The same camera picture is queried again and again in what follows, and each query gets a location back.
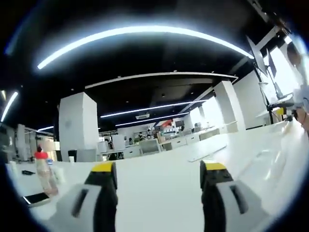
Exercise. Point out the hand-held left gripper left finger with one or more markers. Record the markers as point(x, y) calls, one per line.
point(101, 207)

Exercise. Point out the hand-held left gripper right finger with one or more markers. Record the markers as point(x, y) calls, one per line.
point(217, 207)

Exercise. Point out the clear plastic storage box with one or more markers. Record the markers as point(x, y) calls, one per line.
point(277, 149)

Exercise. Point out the flat white panel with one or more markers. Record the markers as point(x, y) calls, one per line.
point(207, 151)

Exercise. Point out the white smartphone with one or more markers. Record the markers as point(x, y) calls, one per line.
point(36, 198)

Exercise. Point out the clear bottle with red cap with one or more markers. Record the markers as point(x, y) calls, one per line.
point(44, 174)

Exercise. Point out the white office desk row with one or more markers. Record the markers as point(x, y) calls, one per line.
point(169, 142)

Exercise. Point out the small black object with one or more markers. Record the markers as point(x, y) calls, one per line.
point(26, 172)

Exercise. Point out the wide white pillar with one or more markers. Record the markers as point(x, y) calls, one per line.
point(78, 125)

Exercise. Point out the narrow white pillar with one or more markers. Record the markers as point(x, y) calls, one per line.
point(229, 106)

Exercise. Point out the short ceiling light strip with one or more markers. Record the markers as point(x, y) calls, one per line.
point(8, 106)

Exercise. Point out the person's upper body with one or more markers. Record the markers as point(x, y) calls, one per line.
point(300, 96)

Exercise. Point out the monitor on stand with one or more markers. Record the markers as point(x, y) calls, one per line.
point(259, 58)

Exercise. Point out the long ceiling light strip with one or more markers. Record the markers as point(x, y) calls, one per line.
point(135, 32)

